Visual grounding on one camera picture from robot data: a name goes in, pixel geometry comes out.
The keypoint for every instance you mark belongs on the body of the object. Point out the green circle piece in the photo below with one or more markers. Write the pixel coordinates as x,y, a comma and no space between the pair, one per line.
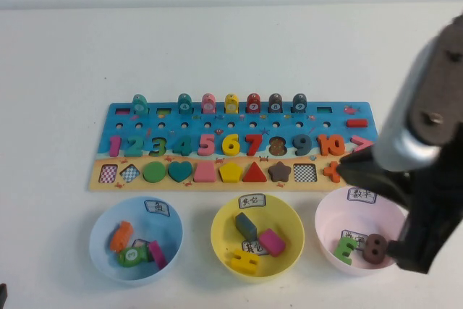
154,171

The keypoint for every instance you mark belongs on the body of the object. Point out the pink plastic bowl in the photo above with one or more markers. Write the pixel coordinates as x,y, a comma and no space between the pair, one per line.
329,222

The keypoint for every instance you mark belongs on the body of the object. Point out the pink greater-than sign piece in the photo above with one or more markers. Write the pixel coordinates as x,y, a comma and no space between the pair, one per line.
362,142

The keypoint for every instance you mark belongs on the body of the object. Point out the magenta number 1 piece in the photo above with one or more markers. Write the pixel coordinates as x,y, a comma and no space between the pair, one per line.
115,146

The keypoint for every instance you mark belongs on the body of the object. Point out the light green number 3 piece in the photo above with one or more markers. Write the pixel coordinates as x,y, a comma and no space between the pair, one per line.
340,251

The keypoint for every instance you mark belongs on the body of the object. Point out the magenta rectangle block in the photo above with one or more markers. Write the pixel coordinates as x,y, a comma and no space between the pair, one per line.
272,242

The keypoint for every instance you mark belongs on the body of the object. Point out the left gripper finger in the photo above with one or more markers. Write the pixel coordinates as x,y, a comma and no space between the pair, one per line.
3,294

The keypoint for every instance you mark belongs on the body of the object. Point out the pink trapezoid piece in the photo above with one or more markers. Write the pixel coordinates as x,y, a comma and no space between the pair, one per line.
205,173

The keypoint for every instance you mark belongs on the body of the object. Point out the dark blue number 9 piece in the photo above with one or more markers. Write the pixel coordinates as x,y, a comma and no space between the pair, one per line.
307,142

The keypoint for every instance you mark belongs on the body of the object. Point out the red triangle piece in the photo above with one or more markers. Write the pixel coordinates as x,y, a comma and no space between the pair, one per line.
255,176

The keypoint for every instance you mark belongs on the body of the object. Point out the orange plus sign piece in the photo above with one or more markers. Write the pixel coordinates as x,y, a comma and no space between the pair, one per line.
331,172

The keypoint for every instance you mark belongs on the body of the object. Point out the yellow fish piece number 6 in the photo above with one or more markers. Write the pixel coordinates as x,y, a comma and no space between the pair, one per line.
231,101

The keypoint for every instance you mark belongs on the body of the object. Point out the magenta wooden piece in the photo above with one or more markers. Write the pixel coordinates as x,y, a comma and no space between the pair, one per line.
157,254

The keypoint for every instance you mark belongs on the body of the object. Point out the green fish piece number 4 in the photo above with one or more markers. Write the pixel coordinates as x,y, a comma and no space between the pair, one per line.
184,101

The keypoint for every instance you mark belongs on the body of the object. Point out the yellow plastic bowl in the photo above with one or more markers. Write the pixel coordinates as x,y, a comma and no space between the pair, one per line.
289,222

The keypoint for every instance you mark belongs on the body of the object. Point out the dark blue fish piece 9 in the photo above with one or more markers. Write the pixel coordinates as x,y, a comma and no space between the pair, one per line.
300,100

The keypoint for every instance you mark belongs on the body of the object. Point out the pink fish piece number 5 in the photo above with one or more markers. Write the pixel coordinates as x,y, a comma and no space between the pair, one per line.
208,101

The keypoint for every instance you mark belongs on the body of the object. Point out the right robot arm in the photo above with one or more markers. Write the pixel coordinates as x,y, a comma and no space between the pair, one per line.
405,124

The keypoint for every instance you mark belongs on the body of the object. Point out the blue plastic bowl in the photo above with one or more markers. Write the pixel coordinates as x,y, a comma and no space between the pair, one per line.
101,247

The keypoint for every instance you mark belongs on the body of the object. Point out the yellow pentagon piece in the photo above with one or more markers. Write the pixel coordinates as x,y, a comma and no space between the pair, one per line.
230,173

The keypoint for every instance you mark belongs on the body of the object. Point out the brown star piece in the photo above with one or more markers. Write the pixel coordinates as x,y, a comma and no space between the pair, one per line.
279,172

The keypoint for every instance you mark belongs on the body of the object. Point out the teal fish piece number 2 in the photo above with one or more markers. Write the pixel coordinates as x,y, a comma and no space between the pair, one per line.
140,101

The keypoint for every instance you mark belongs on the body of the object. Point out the paper label fish character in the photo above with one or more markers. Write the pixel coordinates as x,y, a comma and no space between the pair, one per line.
157,207
140,242

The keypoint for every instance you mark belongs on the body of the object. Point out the teal heart piece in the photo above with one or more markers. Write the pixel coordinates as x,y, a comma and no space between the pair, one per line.
179,170

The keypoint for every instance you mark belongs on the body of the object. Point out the orange fish piece number 10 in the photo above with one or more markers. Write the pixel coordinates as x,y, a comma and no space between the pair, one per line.
121,236

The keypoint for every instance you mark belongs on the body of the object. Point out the colourful wooden number puzzle board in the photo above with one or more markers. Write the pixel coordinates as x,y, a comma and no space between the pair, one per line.
173,127

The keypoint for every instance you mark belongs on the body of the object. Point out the brown fish piece number 8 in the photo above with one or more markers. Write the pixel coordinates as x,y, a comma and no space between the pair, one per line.
275,100

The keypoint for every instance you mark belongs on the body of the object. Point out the green fish piece number 3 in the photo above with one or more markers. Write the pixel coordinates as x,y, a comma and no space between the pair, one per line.
130,255

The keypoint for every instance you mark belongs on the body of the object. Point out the red minus sign piece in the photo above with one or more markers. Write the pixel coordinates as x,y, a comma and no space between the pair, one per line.
356,123

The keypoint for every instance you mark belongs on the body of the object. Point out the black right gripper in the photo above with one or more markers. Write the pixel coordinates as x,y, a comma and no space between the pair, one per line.
437,211

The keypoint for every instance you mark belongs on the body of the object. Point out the yellow equals sign piece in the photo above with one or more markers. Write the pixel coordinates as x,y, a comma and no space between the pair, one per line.
245,261

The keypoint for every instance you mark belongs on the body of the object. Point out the dark grey square block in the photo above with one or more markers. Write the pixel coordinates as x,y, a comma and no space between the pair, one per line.
246,224

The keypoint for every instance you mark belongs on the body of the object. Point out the red fish piece number 7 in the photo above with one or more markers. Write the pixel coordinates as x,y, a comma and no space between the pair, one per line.
253,101

